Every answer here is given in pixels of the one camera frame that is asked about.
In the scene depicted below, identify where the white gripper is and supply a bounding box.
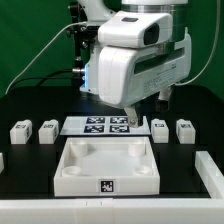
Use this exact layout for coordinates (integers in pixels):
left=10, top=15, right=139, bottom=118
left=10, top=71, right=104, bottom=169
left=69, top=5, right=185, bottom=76
left=98, top=33, right=191, bottom=128

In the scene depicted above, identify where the white square tabletop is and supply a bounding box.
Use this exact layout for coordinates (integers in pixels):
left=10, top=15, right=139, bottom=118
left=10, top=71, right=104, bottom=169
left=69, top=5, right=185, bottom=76
left=54, top=137, right=160, bottom=197

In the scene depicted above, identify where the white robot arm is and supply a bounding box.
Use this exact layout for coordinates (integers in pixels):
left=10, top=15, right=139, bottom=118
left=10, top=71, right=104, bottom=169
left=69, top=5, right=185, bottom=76
left=78, top=0, right=192, bottom=128

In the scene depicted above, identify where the white sheet with tags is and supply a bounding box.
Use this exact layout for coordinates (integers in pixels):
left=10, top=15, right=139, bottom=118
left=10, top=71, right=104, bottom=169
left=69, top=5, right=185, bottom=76
left=60, top=116, right=150, bottom=136

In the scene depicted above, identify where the white left fence piece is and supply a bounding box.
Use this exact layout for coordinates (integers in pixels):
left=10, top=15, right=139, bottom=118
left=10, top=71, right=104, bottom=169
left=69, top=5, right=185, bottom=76
left=0, top=153, right=4, bottom=174

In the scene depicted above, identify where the black cable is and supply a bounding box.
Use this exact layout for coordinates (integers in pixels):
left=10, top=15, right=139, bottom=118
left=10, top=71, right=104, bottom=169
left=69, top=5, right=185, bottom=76
left=6, top=68, right=84, bottom=95

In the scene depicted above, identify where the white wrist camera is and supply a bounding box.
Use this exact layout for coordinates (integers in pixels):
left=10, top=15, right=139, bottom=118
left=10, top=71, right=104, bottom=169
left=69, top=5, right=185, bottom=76
left=98, top=11, right=173, bottom=48

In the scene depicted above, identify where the white cable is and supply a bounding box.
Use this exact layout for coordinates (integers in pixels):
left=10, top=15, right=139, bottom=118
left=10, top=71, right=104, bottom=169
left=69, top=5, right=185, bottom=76
left=4, top=21, right=88, bottom=95

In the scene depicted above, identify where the white front fence wall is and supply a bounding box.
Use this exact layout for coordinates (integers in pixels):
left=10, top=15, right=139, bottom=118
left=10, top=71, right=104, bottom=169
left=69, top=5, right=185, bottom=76
left=0, top=199, right=224, bottom=224

